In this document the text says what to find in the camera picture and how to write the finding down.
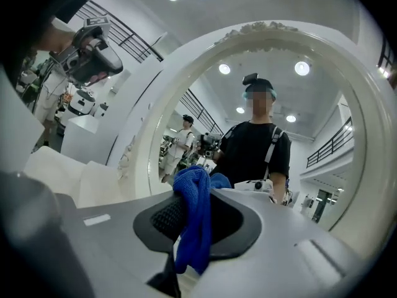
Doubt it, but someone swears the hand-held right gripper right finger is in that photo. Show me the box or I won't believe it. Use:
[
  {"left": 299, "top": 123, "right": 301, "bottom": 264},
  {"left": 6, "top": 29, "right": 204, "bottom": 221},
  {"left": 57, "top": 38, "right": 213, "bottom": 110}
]
[{"left": 192, "top": 187, "right": 364, "bottom": 298}]

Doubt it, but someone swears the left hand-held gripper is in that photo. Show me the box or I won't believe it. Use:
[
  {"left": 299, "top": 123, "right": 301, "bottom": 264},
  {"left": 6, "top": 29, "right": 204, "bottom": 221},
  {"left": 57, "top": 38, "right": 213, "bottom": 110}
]
[{"left": 49, "top": 16, "right": 124, "bottom": 88}]

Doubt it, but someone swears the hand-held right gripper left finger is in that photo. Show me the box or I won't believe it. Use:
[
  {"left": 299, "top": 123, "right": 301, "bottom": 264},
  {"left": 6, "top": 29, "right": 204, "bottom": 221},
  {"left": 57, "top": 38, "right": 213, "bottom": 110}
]
[{"left": 55, "top": 193, "right": 187, "bottom": 298}]

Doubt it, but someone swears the white framed round mirror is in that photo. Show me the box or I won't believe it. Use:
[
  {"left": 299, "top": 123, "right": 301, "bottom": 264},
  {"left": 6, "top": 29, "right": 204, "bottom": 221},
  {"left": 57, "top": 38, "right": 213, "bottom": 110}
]
[{"left": 117, "top": 20, "right": 391, "bottom": 251}]

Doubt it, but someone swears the blue cloth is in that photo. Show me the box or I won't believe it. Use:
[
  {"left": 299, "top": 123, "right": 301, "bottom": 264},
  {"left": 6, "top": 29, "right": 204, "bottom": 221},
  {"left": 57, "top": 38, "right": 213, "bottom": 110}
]
[{"left": 172, "top": 165, "right": 232, "bottom": 276}]

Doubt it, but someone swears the person's left forearm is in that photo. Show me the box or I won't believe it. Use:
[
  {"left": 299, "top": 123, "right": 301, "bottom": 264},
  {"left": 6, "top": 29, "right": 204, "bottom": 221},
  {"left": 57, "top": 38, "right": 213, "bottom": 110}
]
[{"left": 32, "top": 17, "right": 78, "bottom": 54}]

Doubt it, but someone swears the white dressing table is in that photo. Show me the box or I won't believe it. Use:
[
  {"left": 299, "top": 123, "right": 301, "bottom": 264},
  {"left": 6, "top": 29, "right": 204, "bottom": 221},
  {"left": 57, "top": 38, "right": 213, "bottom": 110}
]
[{"left": 24, "top": 146, "right": 125, "bottom": 209}]

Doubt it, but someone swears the person's left hand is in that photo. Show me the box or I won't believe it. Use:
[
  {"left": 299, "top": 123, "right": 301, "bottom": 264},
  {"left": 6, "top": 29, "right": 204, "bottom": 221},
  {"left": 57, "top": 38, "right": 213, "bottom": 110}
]
[{"left": 87, "top": 70, "right": 107, "bottom": 87}]

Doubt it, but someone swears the black stair railing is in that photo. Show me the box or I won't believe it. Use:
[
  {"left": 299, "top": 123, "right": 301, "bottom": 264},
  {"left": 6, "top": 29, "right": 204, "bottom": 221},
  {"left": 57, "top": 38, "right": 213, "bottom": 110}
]
[{"left": 83, "top": 0, "right": 164, "bottom": 63}]

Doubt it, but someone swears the white wheeled robot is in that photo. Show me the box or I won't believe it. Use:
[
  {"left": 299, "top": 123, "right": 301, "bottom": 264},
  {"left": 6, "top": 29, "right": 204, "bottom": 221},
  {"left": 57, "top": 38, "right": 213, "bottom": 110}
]
[{"left": 57, "top": 88, "right": 97, "bottom": 136}]

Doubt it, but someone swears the white low counter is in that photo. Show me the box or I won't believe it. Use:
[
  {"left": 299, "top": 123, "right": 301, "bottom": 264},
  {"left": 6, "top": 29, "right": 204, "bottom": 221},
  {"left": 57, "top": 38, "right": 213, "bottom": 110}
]
[{"left": 60, "top": 116, "right": 100, "bottom": 158}]

